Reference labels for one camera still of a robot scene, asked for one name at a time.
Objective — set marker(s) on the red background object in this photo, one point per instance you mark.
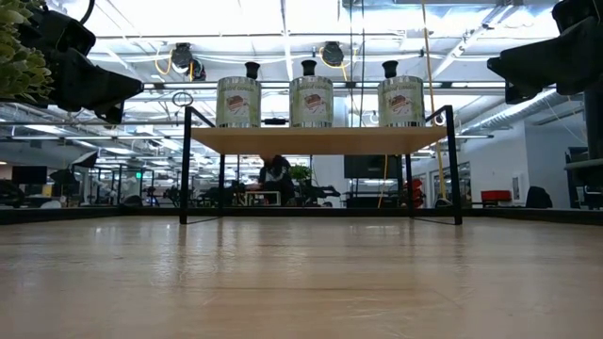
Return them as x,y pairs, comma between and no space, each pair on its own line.
417,193

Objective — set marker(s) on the person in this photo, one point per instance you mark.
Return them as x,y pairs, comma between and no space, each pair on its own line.
275,176

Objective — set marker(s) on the black and white studio lamp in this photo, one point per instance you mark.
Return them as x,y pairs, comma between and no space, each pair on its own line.
85,160

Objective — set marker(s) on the green artificial plant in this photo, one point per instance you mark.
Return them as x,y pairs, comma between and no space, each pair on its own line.
21,66

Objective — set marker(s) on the green potted plant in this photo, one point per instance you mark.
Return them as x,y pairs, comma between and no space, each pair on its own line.
301,172

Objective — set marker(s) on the black office chair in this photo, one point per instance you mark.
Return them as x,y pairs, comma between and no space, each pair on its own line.
539,198

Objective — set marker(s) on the black monitor screen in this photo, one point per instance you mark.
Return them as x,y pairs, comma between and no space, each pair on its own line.
29,175
367,167

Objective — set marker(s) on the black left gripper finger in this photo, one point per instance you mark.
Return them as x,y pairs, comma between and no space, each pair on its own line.
89,85
113,114

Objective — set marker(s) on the silver labelled candle tin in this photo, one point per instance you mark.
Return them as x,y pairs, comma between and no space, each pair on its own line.
238,101
401,101
311,101

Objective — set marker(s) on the black candlestick holder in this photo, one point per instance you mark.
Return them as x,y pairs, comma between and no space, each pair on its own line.
309,67
252,69
390,69

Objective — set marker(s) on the black table edge rail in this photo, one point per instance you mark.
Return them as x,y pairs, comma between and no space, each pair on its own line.
518,214

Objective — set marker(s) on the wooden shelf with black frame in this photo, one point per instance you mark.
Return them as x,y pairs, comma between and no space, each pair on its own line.
320,140

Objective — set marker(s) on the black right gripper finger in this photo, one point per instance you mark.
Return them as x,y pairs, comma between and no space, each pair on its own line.
556,61
518,93

